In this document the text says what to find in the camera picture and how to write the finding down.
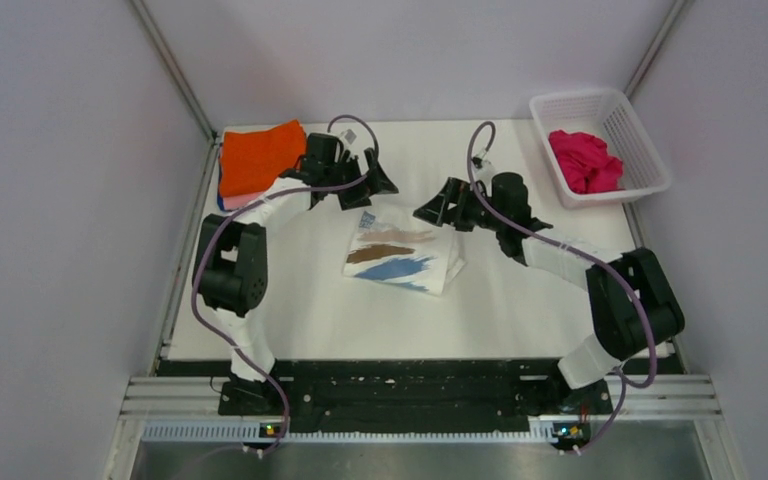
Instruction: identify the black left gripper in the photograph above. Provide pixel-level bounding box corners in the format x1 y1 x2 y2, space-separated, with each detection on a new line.
323 147 396 210

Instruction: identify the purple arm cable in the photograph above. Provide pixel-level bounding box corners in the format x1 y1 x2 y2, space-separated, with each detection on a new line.
466 121 659 455
189 115 381 458

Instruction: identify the white printed t shirt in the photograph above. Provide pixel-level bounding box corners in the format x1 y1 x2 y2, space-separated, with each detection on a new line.
342 204 466 296

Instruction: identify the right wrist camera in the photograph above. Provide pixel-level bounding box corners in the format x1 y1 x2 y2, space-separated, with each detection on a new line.
470 155 497 186

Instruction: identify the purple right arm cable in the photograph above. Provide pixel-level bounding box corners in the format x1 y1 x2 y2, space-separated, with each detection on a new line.
466 121 659 455

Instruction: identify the crumpled magenta t shirt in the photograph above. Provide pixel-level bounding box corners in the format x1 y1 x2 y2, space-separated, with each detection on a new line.
548 130 624 195

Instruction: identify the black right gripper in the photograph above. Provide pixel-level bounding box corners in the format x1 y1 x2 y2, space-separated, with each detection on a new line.
415 176 506 232

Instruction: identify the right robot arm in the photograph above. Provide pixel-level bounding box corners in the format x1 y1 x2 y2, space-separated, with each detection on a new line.
413 172 685 412

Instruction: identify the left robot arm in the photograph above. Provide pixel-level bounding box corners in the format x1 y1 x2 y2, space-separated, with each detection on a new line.
190 133 399 414

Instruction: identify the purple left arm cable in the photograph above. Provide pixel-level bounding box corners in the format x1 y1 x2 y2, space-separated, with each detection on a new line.
189 115 381 458

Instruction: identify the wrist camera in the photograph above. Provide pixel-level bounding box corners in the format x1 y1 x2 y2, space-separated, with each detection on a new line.
470 155 497 186
338 129 357 146

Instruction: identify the aluminium frame rail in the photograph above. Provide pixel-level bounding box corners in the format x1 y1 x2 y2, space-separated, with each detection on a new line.
120 375 721 445

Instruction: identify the folded pink t shirt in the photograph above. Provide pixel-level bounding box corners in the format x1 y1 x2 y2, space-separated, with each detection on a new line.
223 192 262 212

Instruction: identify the white plastic laundry basket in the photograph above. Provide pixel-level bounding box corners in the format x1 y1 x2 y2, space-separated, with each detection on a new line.
529 88 673 209

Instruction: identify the folded orange t shirt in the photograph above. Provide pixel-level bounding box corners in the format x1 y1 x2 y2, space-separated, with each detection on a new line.
218 120 306 198

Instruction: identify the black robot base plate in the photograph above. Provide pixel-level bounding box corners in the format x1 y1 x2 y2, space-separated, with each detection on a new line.
155 357 683 437

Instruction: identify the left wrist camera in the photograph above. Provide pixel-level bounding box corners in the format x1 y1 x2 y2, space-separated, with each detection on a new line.
338 129 357 146

